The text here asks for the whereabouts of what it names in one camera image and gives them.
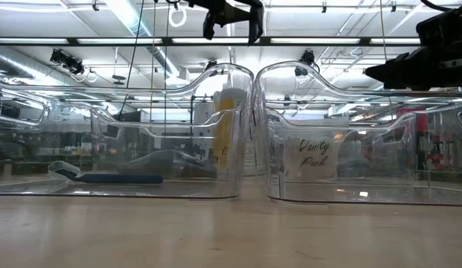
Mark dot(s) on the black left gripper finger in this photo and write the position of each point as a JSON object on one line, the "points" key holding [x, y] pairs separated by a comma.
{"points": [[209, 28], [256, 26]]}

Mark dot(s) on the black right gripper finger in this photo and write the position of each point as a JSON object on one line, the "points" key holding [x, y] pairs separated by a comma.
{"points": [[396, 70], [393, 86]]}

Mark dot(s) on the white vanity pack pouch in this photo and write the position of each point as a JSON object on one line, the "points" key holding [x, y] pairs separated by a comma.
{"points": [[312, 167]]}

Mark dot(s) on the blue razor with clear cap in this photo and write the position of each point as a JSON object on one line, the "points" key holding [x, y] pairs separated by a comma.
{"points": [[122, 179]]}

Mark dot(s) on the small black ceiling fixture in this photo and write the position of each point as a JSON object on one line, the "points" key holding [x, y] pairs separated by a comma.
{"points": [[211, 65]]}

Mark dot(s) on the red cabinet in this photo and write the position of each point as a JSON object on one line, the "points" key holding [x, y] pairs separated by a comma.
{"points": [[422, 121]]}

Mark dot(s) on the black beam with light strips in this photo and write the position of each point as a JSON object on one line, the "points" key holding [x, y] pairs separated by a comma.
{"points": [[163, 41]]}

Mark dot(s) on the red equipment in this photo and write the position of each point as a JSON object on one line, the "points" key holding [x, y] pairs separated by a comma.
{"points": [[437, 156]]}

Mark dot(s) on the yellow canister with white lid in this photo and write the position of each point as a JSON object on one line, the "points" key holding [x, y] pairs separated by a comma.
{"points": [[227, 126]]}

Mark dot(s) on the clear plastic bin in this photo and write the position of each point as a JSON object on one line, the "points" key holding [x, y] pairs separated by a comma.
{"points": [[29, 188], [383, 193]]}

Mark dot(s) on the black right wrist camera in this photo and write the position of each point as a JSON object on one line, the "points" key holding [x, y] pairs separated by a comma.
{"points": [[442, 24]]}

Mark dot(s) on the black hanging camera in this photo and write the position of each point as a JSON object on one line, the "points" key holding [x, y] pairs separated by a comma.
{"points": [[308, 57]]}

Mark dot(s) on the black ceiling camera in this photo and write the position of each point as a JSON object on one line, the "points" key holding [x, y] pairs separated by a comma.
{"points": [[67, 61]]}

